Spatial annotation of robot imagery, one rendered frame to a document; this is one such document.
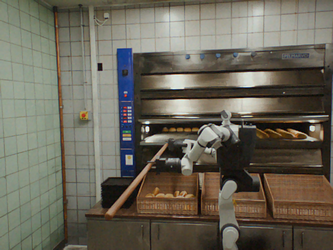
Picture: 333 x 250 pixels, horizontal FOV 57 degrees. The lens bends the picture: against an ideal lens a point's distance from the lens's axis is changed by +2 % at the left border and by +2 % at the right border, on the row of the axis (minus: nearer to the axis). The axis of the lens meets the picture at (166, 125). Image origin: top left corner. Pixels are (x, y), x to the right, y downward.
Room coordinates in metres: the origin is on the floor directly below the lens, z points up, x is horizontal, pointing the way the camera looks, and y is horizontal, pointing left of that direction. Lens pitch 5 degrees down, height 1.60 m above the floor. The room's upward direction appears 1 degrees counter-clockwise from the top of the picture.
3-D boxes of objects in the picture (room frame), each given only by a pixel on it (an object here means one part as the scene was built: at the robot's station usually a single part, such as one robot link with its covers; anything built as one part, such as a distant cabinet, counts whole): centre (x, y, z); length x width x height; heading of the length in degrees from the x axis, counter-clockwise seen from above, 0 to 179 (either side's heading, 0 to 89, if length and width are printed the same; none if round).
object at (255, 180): (2.21, -0.53, 1.00); 0.28 x 0.13 x 0.18; 83
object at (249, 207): (2.80, -0.61, 0.72); 0.56 x 0.49 x 0.28; 80
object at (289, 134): (3.42, -1.26, 1.21); 0.61 x 0.48 x 0.06; 172
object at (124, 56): (4.14, 0.28, 1.07); 1.93 x 0.16 x 2.15; 172
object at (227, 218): (2.22, -0.46, 0.78); 0.18 x 0.15 x 0.47; 173
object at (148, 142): (3.04, -0.04, 1.19); 0.55 x 0.36 x 0.03; 83
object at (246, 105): (3.07, -0.62, 1.54); 1.79 x 0.11 x 0.19; 82
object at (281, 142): (3.09, -0.63, 1.16); 1.80 x 0.06 x 0.04; 82
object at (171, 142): (2.73, -0.08, 1.20); 0.12 x 0.10 x 0.13; 48
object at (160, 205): (2.89, -0.02, 0.72); 0.56 x 0.49 x 0.28; 83
